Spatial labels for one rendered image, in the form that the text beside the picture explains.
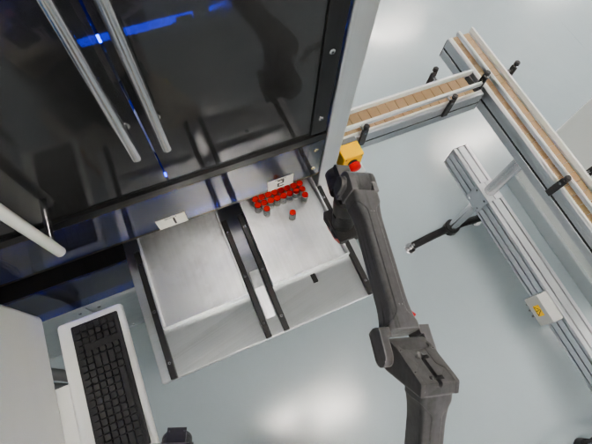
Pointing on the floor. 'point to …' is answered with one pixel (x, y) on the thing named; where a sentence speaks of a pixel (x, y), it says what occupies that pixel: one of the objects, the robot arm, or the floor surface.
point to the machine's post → (347, 79)
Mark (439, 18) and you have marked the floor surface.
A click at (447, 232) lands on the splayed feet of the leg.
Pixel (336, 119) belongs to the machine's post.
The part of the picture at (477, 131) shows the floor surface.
